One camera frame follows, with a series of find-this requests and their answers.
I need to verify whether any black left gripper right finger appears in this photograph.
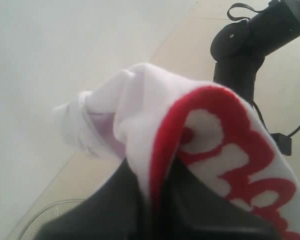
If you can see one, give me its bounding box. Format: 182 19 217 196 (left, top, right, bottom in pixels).
162 158 281 240

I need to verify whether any white t-shirt red lettering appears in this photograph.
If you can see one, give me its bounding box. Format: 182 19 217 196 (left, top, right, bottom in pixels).
53 63 300 240

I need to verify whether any black camera cable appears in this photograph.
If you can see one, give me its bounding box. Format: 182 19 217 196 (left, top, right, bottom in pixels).
226 2 300 156

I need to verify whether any round metal mesh basket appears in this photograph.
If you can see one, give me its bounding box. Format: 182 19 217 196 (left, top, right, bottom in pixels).
15 199 84 240

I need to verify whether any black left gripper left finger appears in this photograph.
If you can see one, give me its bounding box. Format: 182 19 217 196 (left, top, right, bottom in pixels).
36 158 151 240

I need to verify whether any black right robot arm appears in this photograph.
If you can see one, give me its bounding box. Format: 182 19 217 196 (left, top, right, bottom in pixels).
210 0 300 104

